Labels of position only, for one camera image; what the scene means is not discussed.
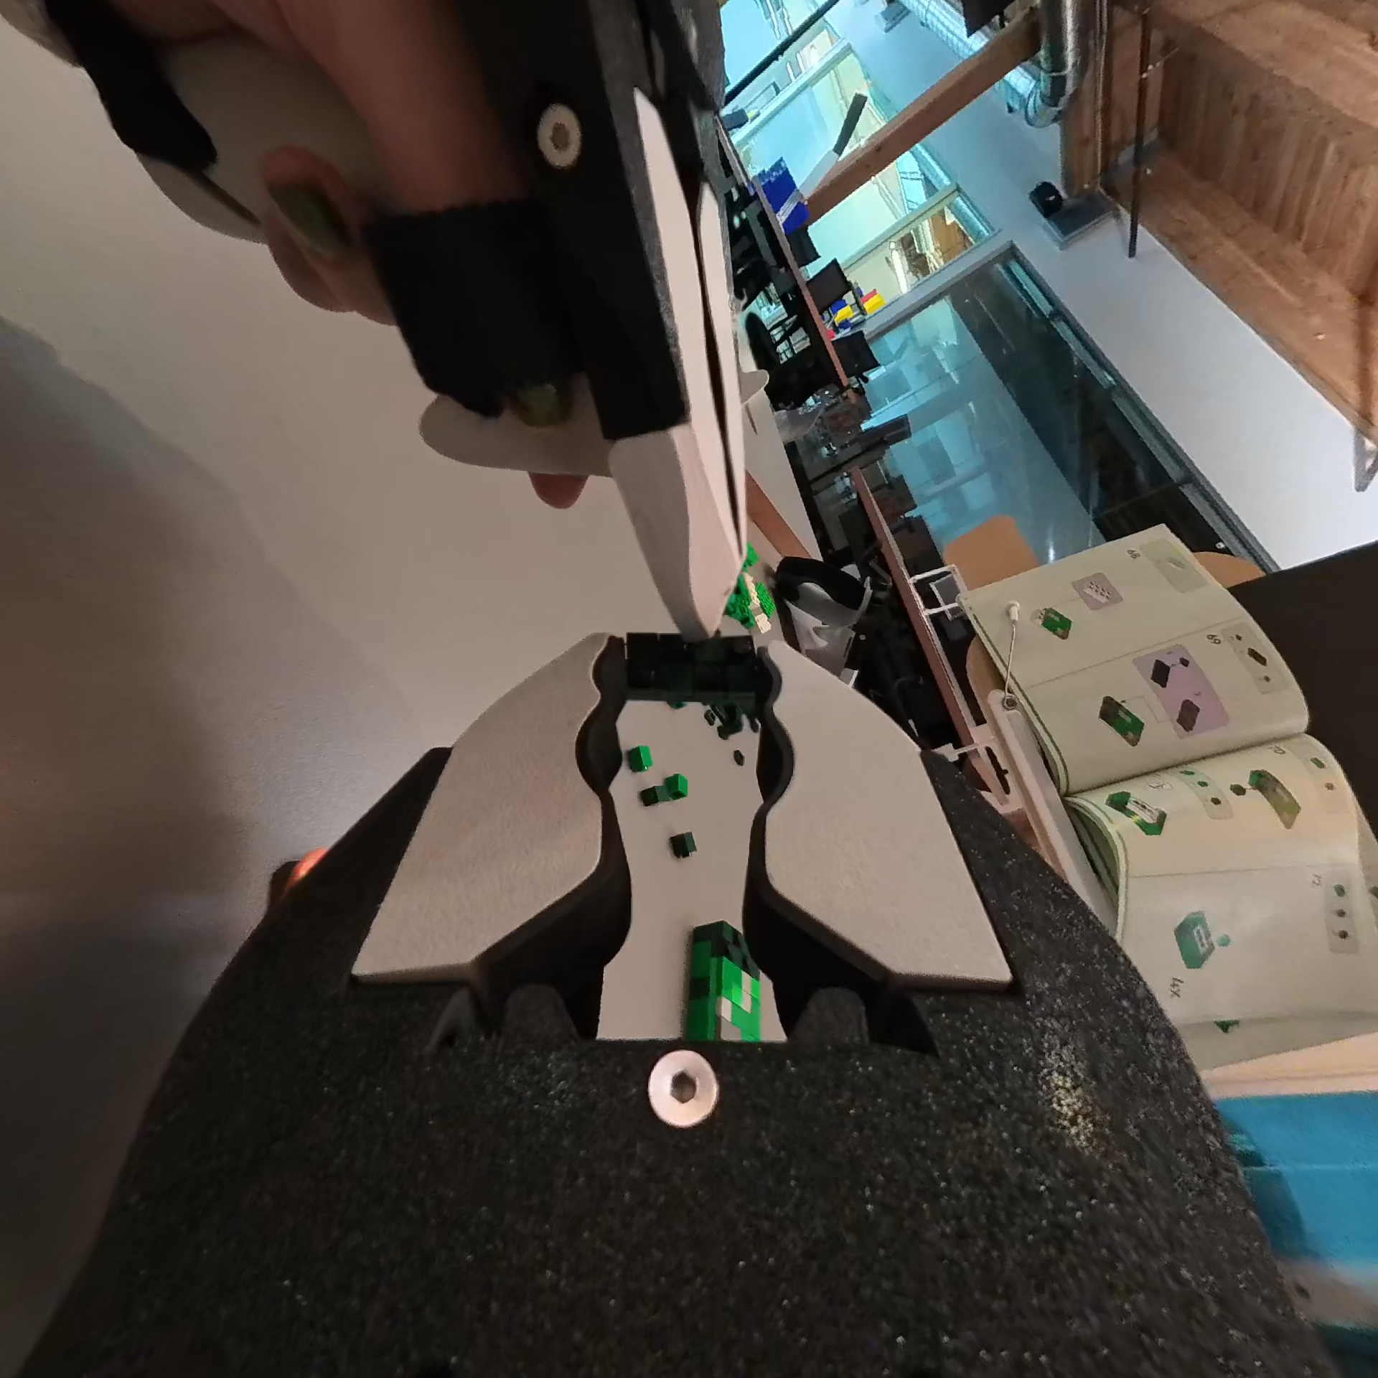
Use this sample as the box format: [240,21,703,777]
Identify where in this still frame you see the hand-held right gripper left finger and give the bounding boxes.
[350,634,635,1043]

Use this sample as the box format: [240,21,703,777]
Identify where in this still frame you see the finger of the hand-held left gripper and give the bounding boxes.
[607,91,746,639]
[693,177,755,556]

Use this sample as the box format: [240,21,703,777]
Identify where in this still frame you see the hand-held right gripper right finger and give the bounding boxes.
[742,647,1016,1044]

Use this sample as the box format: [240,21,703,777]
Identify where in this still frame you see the dark green lego assembly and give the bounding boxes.
[622,632,775,704]

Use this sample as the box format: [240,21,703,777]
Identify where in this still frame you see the pile of bright green lego pieces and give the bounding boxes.
[724,543,777,632]

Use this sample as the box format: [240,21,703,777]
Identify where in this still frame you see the green and black lego block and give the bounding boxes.
[685,921,764,1047]

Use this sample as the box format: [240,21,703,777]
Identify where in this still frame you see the person's left hand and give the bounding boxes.
[112,0,589,512]

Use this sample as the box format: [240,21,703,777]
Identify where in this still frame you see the row of black office chairs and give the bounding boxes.
[741,253,883,410]

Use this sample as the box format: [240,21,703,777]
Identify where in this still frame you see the black and grey headset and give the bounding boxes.
[772,555,871,661]

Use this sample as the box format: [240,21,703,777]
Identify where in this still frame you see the pale green instruction booklet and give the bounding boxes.
[956,524,1378,1038]

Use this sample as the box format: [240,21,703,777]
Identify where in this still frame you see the black ceiling-mounted device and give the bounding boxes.
[1028,177,1113,242]

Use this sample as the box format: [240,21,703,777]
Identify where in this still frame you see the black panel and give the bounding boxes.
[1227,536,1378,853]

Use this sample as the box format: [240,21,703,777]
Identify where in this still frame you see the silver ventilation duct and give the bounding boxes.
[1016,0,1084,130]

